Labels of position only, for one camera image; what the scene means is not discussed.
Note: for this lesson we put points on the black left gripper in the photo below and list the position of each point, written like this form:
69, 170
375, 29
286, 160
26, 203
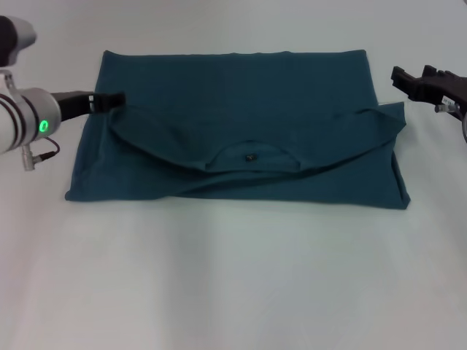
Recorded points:
71, 104

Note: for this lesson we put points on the teal t-shirt with FREE print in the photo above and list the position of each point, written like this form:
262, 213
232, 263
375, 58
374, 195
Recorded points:
237, 127

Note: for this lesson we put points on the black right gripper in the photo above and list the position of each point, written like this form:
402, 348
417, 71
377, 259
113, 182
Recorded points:
441, 89

